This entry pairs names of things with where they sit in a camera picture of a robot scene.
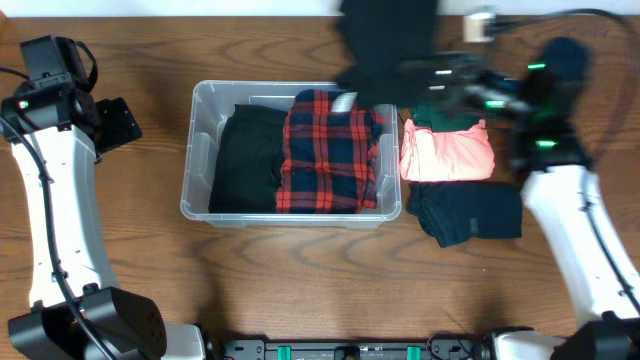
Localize dark green garment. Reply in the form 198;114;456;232
410;103;481;133

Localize pink shirt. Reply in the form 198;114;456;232
399;118;495;182

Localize black garment with tag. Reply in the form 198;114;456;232
335;0;439;107

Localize dark teal garment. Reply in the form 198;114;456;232
407;181;523;248

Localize red navy plaid cloth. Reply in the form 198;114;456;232
275;89;384;214

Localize clear plastic storage bin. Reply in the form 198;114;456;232
180;80;403;228

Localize black pants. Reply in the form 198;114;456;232
208;105;287;213

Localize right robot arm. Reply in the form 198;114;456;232
468;38;639;359

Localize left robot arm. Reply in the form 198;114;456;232
1;35;206;359

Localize black mounting rail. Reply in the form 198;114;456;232
223;336;493;360

